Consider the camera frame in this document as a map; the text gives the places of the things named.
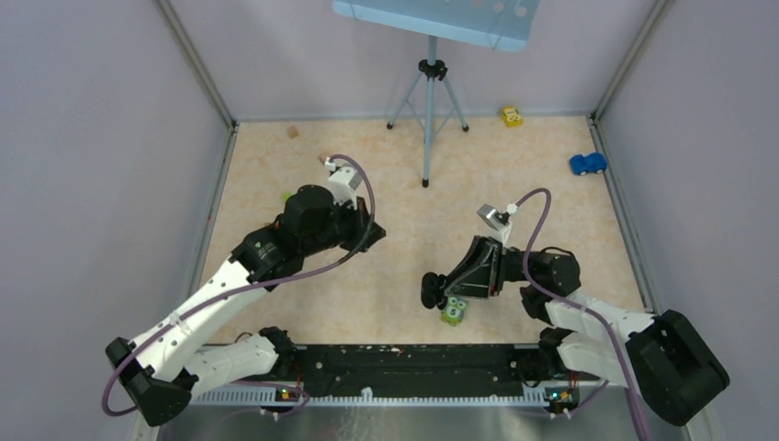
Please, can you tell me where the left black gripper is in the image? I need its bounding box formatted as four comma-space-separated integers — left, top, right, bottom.
301, 193, 387, 256

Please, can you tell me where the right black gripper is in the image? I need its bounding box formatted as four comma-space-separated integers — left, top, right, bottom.
439, 235, 541, 299

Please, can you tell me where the black earbud charging case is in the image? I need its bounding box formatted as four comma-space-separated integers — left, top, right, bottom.
420, 272, 447, 311

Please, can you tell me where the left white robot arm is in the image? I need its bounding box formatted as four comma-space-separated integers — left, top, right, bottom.
100, 184, 386, 427

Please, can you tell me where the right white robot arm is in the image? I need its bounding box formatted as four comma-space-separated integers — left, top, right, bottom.
421, 236, 730, 426

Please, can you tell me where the green owl number block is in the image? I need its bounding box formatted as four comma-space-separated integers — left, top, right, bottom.
440, 297, 469, 326

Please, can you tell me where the blue toy car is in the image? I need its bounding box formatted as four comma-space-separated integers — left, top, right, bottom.
569, 152, 608, 175

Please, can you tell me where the light blue tripod stand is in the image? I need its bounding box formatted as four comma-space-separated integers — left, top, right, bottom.
386, 36, 470, 188

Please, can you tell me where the light blue perforated board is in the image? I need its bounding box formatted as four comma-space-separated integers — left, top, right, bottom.
333, 0, 540, 52

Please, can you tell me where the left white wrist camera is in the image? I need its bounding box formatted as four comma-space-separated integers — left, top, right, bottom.
323, 157, 363, 210

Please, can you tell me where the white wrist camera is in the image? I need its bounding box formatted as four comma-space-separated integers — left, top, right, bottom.
477, 203, 518, 245
323, 157, 363, 210

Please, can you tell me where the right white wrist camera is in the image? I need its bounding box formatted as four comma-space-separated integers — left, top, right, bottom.
477, 203, 518, 245

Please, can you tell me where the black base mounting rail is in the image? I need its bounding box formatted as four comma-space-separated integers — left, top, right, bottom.
243, 344, 593, 399

